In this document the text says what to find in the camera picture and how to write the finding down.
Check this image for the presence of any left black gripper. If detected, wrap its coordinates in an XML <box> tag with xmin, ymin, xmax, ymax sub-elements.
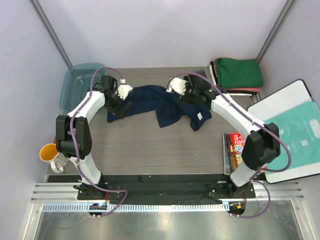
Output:
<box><xmin>104</xmin><ymin>90</ymin><xmax>132</xmax><ymax>120</ymax></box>

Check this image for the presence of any navy blue t shirt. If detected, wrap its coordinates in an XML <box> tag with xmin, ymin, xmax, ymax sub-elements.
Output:
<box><xmin>106</xmin><ymin>84</ymin><xmax>213</xmax><ymax>132</ymax></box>

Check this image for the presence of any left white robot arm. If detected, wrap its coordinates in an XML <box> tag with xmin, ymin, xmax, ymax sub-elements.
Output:
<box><xmin>55</xmin><ymin>75</ymin><xmax>133</xmax><ymax>200</ymax></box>

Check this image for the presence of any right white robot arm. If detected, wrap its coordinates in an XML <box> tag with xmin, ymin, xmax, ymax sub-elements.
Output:
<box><xmin>167</xmin><ymin>73</ymin><xmax>281</xmax><ymax>198</ymax></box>

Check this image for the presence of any white folded t shirt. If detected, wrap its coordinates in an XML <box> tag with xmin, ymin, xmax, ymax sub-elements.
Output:
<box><xmin>209</xmin><ymin>60</ymin><xmax>219</xmax><ymax>85</ymax></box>

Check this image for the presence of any green folded t shirt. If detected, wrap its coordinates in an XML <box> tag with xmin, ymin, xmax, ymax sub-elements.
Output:
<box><xmin>215</xmin><ymin>57</ymin><xmax>264</xmax><ymax>89</ymax></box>

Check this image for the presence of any teal plastic bin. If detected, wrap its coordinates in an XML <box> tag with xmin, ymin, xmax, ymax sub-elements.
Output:
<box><xmin>60</xmin><ymin>63</ymin><xmax>104</xmax><ymax>114</ymax></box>

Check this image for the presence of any pink folded t shirt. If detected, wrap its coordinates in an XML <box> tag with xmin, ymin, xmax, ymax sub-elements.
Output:
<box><xmin>217</xmin><ymin>85</ymin><xmax>261</xmax><ymax>95</ymax></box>

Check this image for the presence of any red treehouse book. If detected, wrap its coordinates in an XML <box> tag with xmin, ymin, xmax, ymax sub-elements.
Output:
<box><xmin>229</xmin><ymin>133</ymin><xmax>246</xmax><ymax>168</ymax></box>

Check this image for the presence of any white orange mug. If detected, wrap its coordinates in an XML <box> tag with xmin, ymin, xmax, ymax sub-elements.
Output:
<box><xmin>39</xmin><ymin>143</ymin><xmax>69</xmax><ymax>174</ymax></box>

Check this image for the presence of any white board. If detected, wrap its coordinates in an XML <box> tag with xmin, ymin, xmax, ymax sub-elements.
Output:
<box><xmin>247</xmin><ymin>79</ymin><xmax>320</xmax><ymax>184</ymax></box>

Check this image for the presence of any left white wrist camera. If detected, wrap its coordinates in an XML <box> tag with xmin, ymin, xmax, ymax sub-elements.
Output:
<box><xmin>116</xmin><ymin>78</ymin><xmax>134</xmax><ymax>100</ymax></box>

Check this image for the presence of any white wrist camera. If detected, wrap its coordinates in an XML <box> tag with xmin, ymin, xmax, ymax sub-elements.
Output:
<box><xmin>166</xmin><ymin>77</ymin><xmax>190</xmax><ymax>96</ymax></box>
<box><xmin>116</xmin><ymin>78</ymin><xmax>134</xmax><ymax>100</ymax></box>

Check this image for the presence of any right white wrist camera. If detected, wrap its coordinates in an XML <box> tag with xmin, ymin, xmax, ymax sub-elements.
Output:
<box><xmin>166</xmin><ymin>77</ymin><xmax>190</xmax><ymax>96</ymax></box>

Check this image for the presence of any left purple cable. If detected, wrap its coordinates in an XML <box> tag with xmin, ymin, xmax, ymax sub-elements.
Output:
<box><xmin>69</xmin><ymin>66</ymin><xmax>128</xmax><ymax>217</ymax></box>

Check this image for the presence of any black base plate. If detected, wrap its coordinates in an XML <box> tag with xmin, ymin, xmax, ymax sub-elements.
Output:
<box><xmin>47</xmin><ymin>174</ymin><xmax>256</xmax><ymax>201</ymax></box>

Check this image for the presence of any aluminium rail frame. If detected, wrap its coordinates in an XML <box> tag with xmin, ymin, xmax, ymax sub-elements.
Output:
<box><xmin>23</xmin><ymin>180</ymin><xmax>315</xmax><ymax>240</ymax></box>

